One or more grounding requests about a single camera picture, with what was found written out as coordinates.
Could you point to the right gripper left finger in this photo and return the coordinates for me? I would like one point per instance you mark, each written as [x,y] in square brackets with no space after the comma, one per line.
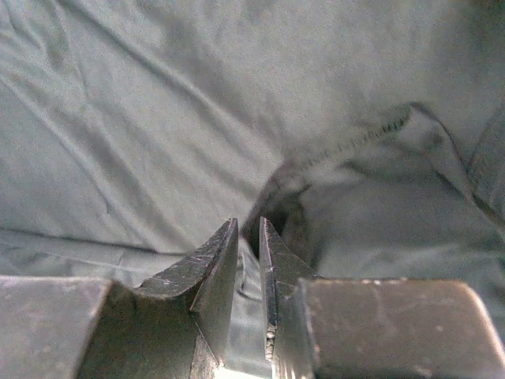
[174,325]

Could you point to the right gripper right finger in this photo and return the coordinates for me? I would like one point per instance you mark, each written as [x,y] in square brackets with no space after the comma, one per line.
[319,327]

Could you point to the black t-shirt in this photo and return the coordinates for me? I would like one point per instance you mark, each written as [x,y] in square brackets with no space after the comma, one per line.
[131,129]

